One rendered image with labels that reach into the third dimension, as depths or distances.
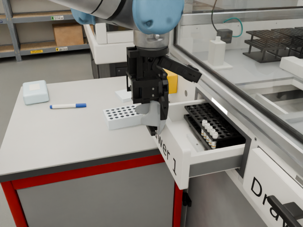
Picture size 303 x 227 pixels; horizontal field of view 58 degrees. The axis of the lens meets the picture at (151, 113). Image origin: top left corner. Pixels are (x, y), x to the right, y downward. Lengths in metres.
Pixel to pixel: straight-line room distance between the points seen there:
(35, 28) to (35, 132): 3.88
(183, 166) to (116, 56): 0.95
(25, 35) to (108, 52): 3.48
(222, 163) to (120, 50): 0.93
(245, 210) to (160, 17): 0.53
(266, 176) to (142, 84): 0.31
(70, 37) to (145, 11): 4.08
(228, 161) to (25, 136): 0.65
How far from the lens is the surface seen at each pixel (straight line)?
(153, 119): 0.63
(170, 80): 0.97
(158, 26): 0.36
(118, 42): 1.41
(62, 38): 4.40
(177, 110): 0.81
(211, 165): 0.64
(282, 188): 0.55
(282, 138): 0.54
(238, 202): 0.77
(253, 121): 0.61
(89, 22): 0.49
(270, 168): 0.56
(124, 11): 0.36
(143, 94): 0.59
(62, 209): 0.97
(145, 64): 0.59
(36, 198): 0.93
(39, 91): 1.18
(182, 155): 0.56
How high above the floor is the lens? 1.26
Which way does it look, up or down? 29 degrees down
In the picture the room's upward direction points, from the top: straight up
